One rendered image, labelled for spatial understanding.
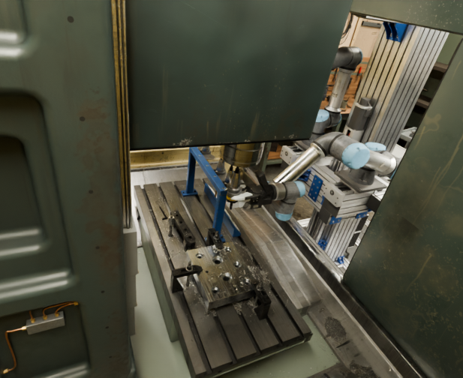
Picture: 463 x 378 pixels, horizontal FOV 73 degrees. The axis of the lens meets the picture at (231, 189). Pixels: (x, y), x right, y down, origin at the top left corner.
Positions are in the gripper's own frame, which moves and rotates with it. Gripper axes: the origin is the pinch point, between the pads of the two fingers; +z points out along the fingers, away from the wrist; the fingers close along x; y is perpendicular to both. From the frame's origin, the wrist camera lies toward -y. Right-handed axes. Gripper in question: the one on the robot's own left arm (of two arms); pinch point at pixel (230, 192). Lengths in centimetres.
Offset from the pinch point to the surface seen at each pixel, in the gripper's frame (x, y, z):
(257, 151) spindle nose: -7.3, -22.5, -3.5
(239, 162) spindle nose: -6.8, -18.0, 2.8
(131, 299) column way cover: -24, 21, 42
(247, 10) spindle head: -12, -65, 12
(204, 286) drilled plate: -16.6, 33.8, 13.1
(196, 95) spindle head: -13, -43, 23
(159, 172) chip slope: 97, 49, 7
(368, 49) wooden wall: 281, -22, -331
